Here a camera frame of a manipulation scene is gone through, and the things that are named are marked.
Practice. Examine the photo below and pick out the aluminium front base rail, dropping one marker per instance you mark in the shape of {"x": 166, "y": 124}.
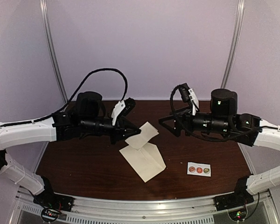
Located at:
{"x": 200, "y": 210}

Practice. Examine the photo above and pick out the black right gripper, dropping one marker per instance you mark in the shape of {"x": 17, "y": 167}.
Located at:
{"x": 185, "y": 117}

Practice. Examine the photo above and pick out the aluminium corner post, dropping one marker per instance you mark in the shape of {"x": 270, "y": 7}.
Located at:
{"x": 234, "y": 42}
{"x": 51, "y": 48}

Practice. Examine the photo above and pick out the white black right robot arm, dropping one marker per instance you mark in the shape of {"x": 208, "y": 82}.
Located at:
{"x": 222, "y": 123}

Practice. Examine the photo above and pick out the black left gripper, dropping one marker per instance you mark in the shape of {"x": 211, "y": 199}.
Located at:
{"x": 122, "y": 125}

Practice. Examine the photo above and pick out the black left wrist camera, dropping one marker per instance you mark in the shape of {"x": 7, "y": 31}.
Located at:
{"x": 122, "y": 108}

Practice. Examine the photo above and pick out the left aluminium corner post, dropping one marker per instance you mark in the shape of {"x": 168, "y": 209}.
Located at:
{"x": 51, "y": 48}

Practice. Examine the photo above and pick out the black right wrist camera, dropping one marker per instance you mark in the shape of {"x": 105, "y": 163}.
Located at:
{"x": 187, "y": 94}

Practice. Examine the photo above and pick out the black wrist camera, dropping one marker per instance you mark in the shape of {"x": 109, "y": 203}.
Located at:
{"x": 187, "y": 94}
{"x": 122, "y": 108}

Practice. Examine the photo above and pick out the sticker sheet with three seals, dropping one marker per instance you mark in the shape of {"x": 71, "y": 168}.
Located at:
{"x": 199, "y": 169}

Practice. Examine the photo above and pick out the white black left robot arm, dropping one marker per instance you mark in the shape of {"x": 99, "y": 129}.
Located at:
{"x": 80, "y": 121}

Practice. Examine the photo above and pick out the cream paper envelope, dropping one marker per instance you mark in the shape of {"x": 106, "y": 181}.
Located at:
{"x": 147, "y": 161}

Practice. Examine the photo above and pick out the right aluminium corner post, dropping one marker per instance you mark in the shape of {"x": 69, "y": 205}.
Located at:
{"x": 234, "y": 42}

